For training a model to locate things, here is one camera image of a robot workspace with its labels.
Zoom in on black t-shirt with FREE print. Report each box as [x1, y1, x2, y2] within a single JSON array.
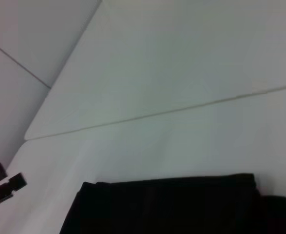
[[59, 173, 286, 234]]

